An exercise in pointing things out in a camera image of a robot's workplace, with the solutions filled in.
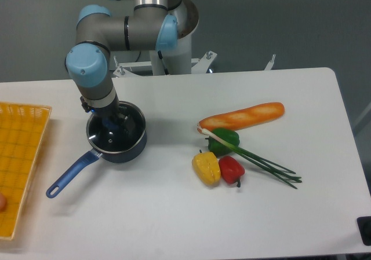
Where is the dark blue saucepan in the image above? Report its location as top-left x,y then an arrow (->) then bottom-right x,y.
45,101 -> 148,199

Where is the black corner device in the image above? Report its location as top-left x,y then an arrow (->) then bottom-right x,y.
357,216 -> 371,246

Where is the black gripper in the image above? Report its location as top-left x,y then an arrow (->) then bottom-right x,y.
80,96 -> 129,129

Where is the green spring onion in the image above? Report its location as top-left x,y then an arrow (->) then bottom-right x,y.
201,128 -> 302,189

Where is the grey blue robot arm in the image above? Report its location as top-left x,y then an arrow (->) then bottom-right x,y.
65,0 -> 182,127

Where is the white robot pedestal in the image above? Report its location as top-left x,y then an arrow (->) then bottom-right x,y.
112,0 -> 277,78

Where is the green bell pepper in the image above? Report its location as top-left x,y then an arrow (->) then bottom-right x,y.
205,127 -> 241,157

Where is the yellow woven basket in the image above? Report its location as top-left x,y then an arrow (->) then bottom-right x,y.
1,102 -> 52,240

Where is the orange baguette bread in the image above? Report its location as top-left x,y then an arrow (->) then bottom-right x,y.
197,102 -> 285,132

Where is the glass lid blue knob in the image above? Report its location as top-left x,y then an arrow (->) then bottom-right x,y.
86,101 -> 146,153

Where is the yellow bell pepper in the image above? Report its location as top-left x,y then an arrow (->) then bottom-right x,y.
192,150 -> 221,186

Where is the red bell pepper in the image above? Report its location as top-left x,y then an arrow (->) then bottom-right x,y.
219,156 -> 245,188

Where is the pink object in basket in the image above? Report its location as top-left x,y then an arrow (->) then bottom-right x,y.
0,193 -> 7,211

